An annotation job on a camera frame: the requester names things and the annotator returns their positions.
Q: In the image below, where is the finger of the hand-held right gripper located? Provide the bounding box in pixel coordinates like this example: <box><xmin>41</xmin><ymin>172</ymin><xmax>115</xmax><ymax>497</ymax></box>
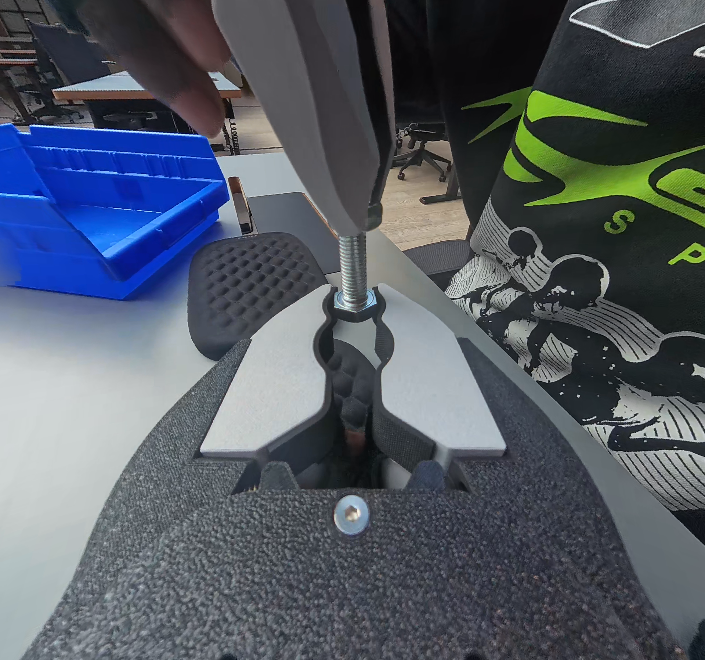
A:
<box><xmin>211</xmin><ymin>0</ymin><xmax>386</xmax><ymax>232</ymax></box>
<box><xmin>361</xmin><ymin>0</ymin><xmax>397</xmax><ymax>228</ymax></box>

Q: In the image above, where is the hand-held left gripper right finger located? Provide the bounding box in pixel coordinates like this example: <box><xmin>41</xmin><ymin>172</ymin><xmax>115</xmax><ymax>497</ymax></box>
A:
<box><xmin>372</xmin><ymin>283</ymin><xmax>507</xmax><ymax>458</ymax></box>

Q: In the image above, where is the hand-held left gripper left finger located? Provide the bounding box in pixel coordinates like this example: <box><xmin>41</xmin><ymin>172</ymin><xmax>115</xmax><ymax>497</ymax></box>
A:
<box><xmin>199</xmin><ymin>284</ymin><xmax>338</xmax><ymax>458</ymax></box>

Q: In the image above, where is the steel hex bolt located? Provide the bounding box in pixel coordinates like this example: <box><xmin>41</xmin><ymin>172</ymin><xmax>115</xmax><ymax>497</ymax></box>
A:
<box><xmin>330</xmin><ymin>230</ymin><xmax>382</xmax><ymax>324</ymax></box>

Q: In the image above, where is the blue plastic bin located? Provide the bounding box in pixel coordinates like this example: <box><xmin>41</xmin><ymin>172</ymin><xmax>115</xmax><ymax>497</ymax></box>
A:
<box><xmin>0</xmin><ymin>123</ymin><xmax>230</xmax><ymax>302</ymax></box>

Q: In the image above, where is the person's right hand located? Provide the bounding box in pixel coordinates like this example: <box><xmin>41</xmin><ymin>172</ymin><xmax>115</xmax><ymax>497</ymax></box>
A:
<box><xmin>77</xmin><ymin>0</ymin><xmax>233</xmax><ymax>138</ymax></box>

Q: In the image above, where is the black honeycomb wrist pad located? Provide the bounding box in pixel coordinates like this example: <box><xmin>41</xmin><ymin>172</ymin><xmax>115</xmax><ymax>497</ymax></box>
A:
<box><xmin>187</xmin><ymin>232</ymin><xmax>331</xmax><ymax>362</ymax></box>
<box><xmin>325</xmin><ymin>339</ymin><xmax>382</xmax><ymax>436</ymax></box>

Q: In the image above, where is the person's black office chair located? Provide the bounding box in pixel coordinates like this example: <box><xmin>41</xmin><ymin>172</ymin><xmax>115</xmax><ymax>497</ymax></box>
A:
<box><xmin>404</xmin><ymin>239</ymin><xmax>476</xmax><ymax>289</ymax></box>

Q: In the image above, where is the dark table hatch panel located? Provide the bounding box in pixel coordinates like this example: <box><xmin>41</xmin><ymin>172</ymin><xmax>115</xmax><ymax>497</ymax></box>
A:
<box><xmin>227</xmin><ymin>177</ymin><xmax>339</xmax><ymax>239</ymax></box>

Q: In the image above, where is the grey table with wooden edge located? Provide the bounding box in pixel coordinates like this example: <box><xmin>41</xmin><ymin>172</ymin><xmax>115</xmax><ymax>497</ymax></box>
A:
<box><xmin>52</xmin><ymin>69</ymin><xmax>244</xmax><ymax>133</ymax></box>

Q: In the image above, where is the black coiled cable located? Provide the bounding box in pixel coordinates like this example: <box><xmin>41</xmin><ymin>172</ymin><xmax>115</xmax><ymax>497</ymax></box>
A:
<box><xmin>221</xmin><ymin>116</ymin><xmax>244</xmax><ymax>157</ymax></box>

